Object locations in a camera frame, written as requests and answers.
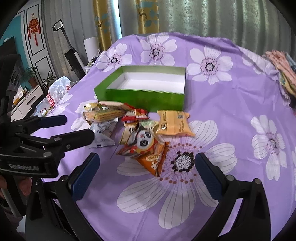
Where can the person left hand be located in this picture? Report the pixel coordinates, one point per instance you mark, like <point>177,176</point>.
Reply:
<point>18,184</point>

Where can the red milk tea packet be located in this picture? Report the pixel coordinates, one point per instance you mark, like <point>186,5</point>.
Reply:
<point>134,114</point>

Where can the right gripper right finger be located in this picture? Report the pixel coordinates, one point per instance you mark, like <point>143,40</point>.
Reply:
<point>252,221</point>

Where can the white plastic shopping bag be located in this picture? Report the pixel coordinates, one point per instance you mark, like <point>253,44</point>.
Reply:
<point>56,99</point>

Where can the red chinese knot decoration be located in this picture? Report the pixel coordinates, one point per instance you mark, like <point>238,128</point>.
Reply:
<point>34,29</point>

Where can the white silver snack packet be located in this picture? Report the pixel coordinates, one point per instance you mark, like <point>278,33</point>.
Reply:
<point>102,133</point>

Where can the upright vacuum cleaner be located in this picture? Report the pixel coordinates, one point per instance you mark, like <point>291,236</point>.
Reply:
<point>71,55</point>

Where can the soda cracker packet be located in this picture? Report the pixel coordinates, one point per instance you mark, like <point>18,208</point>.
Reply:
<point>100,116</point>

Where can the potted green plant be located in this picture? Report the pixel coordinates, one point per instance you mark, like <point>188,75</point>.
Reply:
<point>29,76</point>

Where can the white box appliance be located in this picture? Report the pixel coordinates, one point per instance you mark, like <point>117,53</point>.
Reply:
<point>91,47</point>

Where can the purple floral tablecloth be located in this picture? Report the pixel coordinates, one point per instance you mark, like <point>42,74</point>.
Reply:
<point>239,121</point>

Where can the gold snack packet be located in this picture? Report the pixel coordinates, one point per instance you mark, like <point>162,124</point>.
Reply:
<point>94,106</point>

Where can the gold patterned curtain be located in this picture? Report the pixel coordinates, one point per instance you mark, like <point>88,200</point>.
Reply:
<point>116,19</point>

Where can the orange triangular snack packet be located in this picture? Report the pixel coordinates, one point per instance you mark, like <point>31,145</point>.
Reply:
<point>153,160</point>

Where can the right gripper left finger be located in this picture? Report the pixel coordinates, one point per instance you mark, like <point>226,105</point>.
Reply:
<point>70,189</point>

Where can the grey green curtain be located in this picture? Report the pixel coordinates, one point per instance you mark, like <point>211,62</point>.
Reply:
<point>256,25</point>

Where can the white tv cabinet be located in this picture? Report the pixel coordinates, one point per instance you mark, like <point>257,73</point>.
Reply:
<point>27,105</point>

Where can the cream green snack packet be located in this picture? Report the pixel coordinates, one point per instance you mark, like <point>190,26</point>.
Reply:
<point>131,126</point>

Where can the orange yellow cake packet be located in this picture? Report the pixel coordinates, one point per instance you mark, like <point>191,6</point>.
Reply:
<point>173,123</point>

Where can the green cardboard box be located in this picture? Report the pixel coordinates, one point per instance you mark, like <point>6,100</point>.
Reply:
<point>147,87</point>

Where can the panda snack packet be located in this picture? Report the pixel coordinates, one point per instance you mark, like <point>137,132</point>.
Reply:
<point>140,142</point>

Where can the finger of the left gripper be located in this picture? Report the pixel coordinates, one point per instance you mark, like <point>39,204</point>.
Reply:
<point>66,142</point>
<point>41,122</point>

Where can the folded pink blue clothes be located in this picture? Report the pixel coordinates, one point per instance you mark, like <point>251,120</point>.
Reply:
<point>281,62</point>

